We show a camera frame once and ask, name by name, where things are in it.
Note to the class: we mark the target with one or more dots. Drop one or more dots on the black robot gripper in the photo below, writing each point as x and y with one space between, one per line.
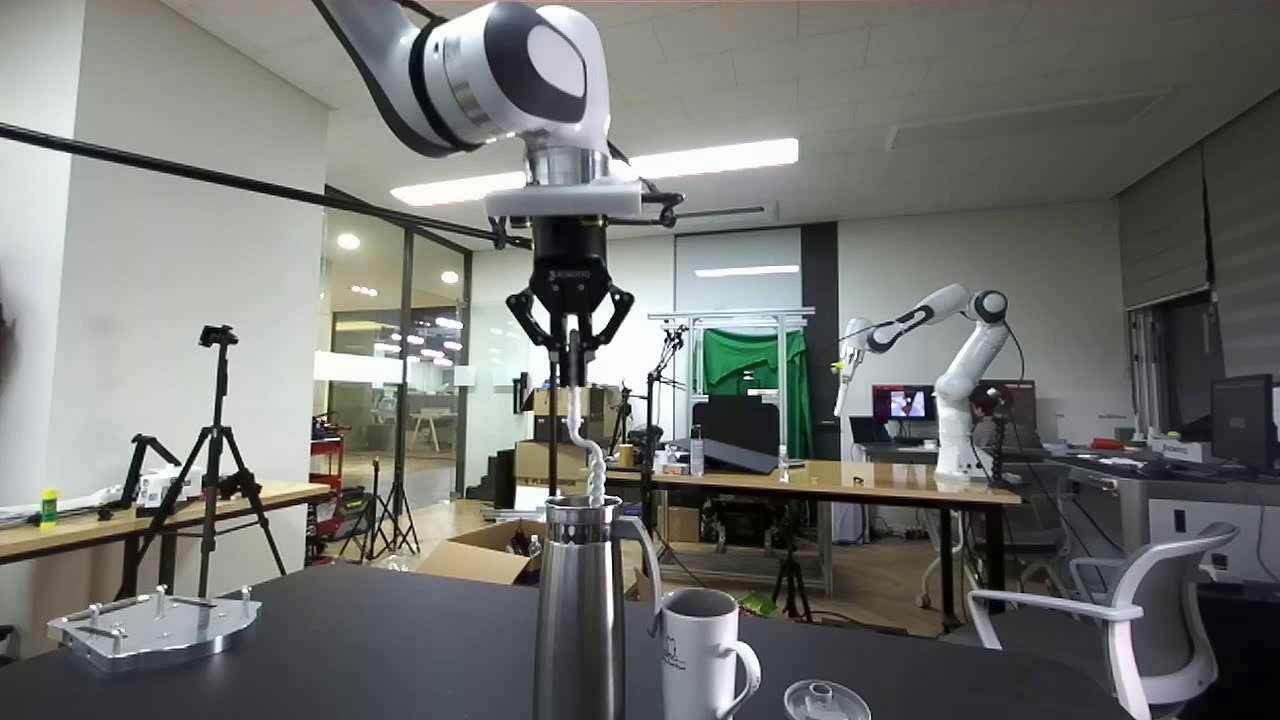
569 282

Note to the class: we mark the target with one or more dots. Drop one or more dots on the stainless steel jug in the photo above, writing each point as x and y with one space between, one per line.
580 611

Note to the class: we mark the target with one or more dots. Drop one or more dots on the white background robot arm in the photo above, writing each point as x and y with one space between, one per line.
959 383

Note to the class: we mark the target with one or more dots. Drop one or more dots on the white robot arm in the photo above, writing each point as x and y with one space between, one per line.
540 78

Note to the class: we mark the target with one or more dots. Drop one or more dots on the green cloth backdrop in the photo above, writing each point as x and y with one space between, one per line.
733 364

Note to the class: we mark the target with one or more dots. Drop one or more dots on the wooden office desk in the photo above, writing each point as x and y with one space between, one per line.
911 484

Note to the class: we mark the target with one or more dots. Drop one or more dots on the cardboard box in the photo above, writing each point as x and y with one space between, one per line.
497 552

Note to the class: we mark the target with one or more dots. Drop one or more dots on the computer monitor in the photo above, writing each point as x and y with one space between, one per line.
901 400

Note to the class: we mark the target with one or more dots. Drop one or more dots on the white ceramic mug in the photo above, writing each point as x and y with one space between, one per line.
706 669

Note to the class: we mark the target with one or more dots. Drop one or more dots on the clear glass lid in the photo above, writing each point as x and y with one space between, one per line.
824 700

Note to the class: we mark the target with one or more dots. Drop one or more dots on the square glass dish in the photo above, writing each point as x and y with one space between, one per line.
155 629

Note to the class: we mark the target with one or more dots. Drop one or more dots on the wooden side bench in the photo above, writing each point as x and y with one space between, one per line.
127 527

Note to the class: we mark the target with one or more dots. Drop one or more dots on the black overhead boom pole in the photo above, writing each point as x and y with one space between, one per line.
325 196

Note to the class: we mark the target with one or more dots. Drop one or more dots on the white office chair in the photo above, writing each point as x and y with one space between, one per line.
1109 594

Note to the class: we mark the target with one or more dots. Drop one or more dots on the black camera tripod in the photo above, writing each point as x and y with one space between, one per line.
209 475

